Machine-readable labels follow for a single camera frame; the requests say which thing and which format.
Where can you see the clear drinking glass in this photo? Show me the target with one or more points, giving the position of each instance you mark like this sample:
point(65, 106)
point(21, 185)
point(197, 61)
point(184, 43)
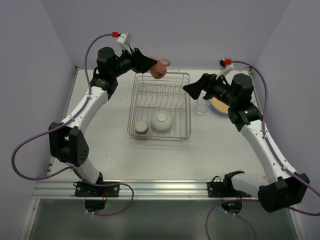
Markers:
point(202, 106)

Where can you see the metal wire dish rack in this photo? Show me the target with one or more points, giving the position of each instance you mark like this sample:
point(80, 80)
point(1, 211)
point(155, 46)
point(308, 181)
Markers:
point(151, 96)

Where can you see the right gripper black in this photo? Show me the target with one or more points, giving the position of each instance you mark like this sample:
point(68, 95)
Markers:
point(206, 83)

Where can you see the pink mug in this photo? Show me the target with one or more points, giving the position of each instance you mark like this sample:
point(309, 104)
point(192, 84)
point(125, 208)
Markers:
point(159, 70)

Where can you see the aluminium front rail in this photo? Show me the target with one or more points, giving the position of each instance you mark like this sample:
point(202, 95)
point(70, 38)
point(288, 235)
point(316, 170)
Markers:
point(64, 189)

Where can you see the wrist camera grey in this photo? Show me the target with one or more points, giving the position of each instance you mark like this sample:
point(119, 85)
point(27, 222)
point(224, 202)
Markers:
point(124, 41)
point(226, 66)

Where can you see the white bowl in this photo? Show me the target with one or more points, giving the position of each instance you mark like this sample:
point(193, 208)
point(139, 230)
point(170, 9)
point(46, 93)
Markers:
point(161, 122)

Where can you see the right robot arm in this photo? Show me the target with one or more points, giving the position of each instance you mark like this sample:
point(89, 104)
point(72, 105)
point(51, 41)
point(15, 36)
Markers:
point(285, 186)

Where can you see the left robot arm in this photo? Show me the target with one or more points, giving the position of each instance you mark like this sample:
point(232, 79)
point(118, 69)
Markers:
point(67, 139)

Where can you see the white and brown cup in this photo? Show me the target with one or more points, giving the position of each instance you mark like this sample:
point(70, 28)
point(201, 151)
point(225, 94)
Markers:
point(141, 127)

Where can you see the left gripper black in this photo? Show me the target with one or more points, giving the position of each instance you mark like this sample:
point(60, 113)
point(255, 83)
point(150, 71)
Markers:
point(136, 59)

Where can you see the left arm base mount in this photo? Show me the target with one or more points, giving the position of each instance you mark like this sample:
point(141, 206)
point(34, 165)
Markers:
point(96, 196)

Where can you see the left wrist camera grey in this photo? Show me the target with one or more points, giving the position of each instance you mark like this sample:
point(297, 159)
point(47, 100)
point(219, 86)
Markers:
point(124, 41)

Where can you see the yellow plate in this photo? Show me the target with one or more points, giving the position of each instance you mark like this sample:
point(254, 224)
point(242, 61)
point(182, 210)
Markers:
point(216, 102)

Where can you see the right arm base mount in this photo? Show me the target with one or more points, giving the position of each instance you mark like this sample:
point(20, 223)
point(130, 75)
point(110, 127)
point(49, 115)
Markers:
point(216, 188)

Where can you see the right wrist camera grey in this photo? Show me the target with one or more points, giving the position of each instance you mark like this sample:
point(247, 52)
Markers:
point(226, 66)

